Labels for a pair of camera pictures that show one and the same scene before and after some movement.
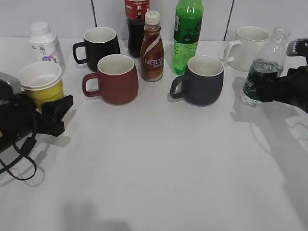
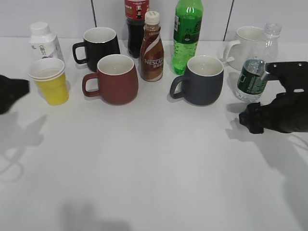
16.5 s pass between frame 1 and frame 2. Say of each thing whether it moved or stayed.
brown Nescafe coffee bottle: stayed
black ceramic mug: stayed
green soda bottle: stayed
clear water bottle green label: moved
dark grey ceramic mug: stayed
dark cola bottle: stayed
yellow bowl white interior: moved
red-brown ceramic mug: stayed
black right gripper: moved
